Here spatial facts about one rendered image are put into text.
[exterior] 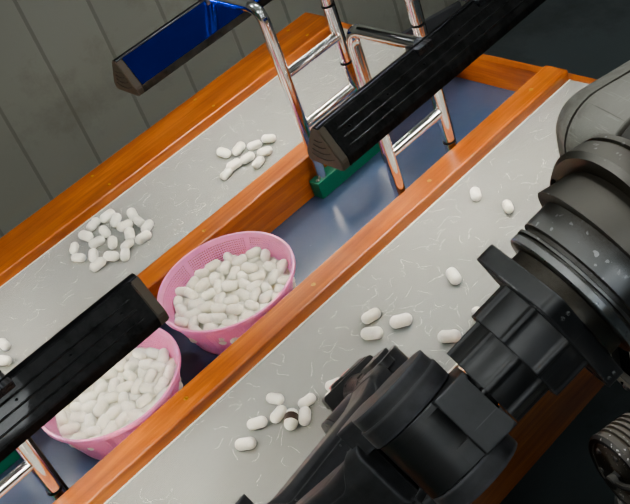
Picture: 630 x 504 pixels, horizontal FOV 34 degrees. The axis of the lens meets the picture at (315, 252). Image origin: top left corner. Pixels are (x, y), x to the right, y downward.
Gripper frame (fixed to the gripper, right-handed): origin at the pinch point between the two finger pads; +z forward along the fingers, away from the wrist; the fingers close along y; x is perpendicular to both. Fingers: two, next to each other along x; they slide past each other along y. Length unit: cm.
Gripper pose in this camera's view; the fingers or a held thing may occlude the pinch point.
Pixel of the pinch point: (339, 398)
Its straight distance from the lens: 163.2
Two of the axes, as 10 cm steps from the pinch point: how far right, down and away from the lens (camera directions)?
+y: -6.9, 6.1, -3.8
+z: -3.2, 2.1, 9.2
